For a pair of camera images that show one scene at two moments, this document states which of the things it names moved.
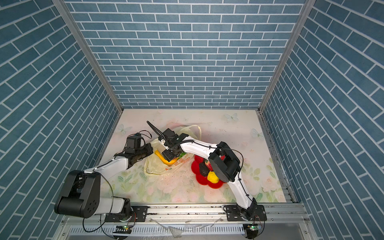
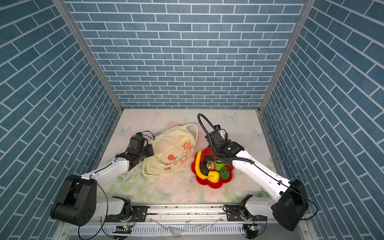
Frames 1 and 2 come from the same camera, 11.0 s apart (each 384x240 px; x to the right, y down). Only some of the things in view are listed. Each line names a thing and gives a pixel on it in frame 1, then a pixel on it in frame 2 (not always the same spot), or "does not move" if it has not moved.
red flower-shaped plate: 200,178 does not move
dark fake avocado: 203,169 does not move
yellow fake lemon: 212,177 does not move
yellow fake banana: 170,162 → 197,166
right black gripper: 166,155 → 228,142
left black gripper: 149,150 does not move
